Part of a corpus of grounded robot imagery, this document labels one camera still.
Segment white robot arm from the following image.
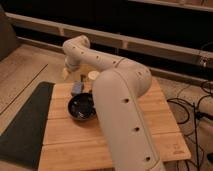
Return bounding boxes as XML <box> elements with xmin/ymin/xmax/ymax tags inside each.
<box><xmin>63</xmin><ymin>35</ymin><xmax>166</xmax><ymax>171</ymax></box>

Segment dark floor mat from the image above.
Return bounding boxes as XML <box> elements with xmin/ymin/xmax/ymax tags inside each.
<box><xmin>0</xmin><ymin>82</ymin><xmax>54</xmax><ymax>169</ymax></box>

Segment blue sponge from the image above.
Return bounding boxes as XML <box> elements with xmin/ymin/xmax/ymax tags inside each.
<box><xmin>71</xmin><ymin>82</ymin><xmax>84</xmax><ymax>96</ymax></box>

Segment dark ceramic bowl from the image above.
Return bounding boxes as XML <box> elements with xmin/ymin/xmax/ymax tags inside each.
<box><xmin>68</xmin><ymin>93</ymin><xmax>96</xmax><ymax>121</ymax></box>

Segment black floor cables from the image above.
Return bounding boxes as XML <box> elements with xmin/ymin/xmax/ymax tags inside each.
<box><xmin>166</xmin><ymin>79</ymin><xmax>213</xmax><ymax>171</ymax></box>

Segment small beige cup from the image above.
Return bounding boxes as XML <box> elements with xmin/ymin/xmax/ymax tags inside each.
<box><xmin>88</xmin><ymin>70</ymin><xmax>100</xmax><ymax>83</ymax></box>

